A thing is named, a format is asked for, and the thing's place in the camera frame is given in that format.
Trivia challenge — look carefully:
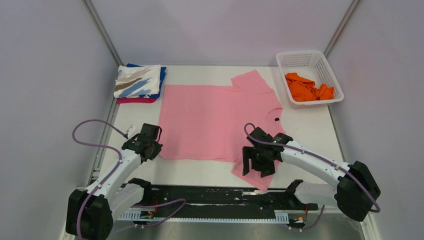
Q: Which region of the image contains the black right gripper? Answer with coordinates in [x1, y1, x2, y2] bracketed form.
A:
[243, 146, 275, 178]

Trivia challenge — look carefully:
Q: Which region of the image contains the pink t-shirt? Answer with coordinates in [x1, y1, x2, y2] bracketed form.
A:
[158, 70, 283, 191]

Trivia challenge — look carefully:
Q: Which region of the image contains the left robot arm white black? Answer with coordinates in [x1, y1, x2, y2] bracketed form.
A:
[65, 123, 162, 240]

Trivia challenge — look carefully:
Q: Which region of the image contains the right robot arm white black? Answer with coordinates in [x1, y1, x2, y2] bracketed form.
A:
[242, 126, 381, 222]

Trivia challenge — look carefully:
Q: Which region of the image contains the white blue beige folded shirt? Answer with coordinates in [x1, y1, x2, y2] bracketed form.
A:
[113, 65, 162, 99]

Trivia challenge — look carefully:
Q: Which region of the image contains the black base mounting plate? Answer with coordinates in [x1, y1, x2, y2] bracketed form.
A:
[119, 180, 320, 221]

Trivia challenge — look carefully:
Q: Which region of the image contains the orange crumpled t-shirt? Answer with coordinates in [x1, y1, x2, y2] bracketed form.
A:
[284, 72, 335, 102]

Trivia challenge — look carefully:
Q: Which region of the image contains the white plastic basket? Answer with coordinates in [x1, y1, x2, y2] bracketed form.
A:
[276, 50, 345, 109]

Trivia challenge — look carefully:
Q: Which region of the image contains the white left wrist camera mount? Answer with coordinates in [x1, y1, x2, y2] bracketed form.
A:
[125, 124, 138, 138]

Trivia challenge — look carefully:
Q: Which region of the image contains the aluminium frame rail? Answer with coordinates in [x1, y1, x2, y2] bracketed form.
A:
[70, 186, 373, 215]

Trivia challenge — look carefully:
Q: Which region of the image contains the metal corner rail left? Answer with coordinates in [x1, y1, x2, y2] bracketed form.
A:
[82, 0, 123, 66]

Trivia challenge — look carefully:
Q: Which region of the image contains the metal corner rail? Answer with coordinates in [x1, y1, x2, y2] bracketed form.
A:
[82, 0, 123, 66]
[323, 0, 362, 58]

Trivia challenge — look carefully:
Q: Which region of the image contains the metal corner rail right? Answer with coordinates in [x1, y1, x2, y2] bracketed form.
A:
[323, 0, 362, 58]

